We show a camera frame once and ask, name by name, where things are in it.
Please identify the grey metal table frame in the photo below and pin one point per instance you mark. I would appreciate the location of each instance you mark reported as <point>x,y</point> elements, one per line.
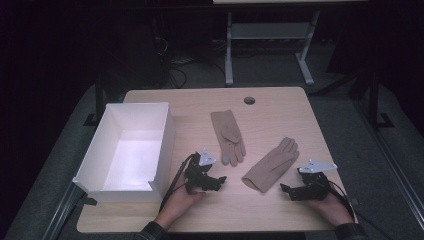
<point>266,30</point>

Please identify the white open box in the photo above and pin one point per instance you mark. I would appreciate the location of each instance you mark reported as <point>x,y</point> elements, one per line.
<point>133,156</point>

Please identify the black metal stand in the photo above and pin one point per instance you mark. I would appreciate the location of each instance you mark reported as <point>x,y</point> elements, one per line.
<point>99,100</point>
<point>374,100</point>

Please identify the aluminium rail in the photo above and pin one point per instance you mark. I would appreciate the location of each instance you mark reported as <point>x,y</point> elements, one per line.
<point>61,213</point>
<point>393,160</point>

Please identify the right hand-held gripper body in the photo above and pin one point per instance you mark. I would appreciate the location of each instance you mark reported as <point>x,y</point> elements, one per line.
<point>313,186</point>

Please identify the person's right hand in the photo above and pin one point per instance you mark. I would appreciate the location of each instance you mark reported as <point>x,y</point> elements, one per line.
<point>331,210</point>

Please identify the person's left hand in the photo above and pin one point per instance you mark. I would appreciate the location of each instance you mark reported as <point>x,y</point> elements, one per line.
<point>178,203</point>

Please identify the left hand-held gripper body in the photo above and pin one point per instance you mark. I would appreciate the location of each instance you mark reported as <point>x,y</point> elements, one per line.
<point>196,175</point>

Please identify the beige knit glove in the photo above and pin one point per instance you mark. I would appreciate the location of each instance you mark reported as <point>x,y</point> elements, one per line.
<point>228,135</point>
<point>271,166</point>

